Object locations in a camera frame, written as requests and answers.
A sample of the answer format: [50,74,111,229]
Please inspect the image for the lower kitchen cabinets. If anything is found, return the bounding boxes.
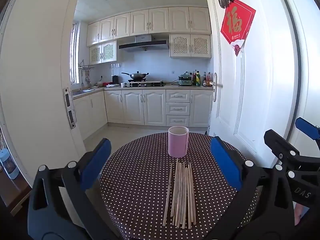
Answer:
[73,87,213,140]

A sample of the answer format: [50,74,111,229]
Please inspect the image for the kitchen cabinets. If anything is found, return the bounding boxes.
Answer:
[73,87,213,140]
[87,7,212,64]

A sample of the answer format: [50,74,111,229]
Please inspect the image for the kitchen sink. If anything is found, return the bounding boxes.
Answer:
[72,89,95,97]

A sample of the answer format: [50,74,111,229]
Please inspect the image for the upper kitchen cabinets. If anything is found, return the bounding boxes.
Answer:
[87,7,212,64]

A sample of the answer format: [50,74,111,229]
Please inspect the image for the kitchen window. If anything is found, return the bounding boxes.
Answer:
[69,22,79,85]

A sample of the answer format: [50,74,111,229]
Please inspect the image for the white door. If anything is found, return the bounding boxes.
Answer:
[207,0,298,167]

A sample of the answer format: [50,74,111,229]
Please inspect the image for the blue water bottle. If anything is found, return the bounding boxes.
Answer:
[0,148,20,180]

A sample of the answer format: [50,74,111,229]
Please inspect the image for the brown polka dot tablecloth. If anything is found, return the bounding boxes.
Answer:
[100,133,236,239]

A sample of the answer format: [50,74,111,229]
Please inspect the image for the red sauce bottle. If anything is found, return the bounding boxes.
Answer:
[206,72,212,87]

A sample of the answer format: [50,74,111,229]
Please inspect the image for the pink cylindrical holder cup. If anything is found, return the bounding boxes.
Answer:
[168,126,189,158]

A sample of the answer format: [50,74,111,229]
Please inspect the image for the green bottle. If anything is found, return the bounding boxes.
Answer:
[196,71,201,87]

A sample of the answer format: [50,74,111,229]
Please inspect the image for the green electric cooker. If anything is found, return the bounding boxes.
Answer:
[178,72,193,86]

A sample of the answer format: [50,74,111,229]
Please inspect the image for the red fu decoration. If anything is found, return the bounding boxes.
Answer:
[221,0,256,56]

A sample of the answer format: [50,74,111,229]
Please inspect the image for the black gas stove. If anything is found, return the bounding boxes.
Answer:
[126,79,165,87]

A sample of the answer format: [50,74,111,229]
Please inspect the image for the black wok with lid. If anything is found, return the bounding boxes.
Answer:
[122,72,149,81]

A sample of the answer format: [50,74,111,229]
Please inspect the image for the black range hood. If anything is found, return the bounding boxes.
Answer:
[118,34,169,52]

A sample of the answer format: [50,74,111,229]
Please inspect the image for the white door frame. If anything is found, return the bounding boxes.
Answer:
[1,0,85,184]

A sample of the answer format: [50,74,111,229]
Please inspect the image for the silver door handle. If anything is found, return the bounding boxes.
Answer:
[210,73,222,102]

